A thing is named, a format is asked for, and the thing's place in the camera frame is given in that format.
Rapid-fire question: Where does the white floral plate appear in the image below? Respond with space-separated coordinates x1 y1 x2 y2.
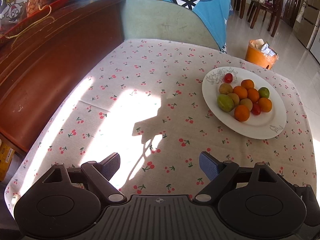
202 67 286 139

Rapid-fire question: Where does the small green mango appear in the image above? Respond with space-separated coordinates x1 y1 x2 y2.
217 94 234 113

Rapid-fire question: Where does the sunlit orange tangerine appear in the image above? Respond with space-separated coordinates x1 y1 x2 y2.
258 97 273 113

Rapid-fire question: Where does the pale green sofa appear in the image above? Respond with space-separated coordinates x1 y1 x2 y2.
121 0 220 50

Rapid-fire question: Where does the small red tomato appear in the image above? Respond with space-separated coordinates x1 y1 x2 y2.
251 103 261 115

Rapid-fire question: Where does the small orange tangerine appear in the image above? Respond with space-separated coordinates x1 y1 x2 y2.
234 105 250 122

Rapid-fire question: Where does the orange trash bin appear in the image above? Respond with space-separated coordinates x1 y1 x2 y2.
245 38 279 70

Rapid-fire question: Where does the refrigerator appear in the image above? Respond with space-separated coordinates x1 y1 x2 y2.
293 0 319 50

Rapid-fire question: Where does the dark wooden cabinet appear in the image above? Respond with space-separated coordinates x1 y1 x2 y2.
1 0 125 155

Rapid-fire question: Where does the orange tangerine back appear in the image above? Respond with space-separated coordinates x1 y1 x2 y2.
247 88 260 103

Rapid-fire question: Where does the green lime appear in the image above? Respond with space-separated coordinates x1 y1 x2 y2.
258 87 270 99

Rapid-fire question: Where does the cherry print tablecloth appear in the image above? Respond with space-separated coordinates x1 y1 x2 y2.
4 39 317 212

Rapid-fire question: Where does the wooden chair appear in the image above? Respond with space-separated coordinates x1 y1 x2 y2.
247 0 284 37

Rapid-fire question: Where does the brown kiwi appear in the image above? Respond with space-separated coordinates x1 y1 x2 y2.
227 93 240 107
240 98 253 111
219 83 233 95

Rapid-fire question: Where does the large orange tangerine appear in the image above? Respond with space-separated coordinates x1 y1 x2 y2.
233 86 248 100

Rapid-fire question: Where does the brown kiwi front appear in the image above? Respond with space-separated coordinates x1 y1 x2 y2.
240 98 253 111

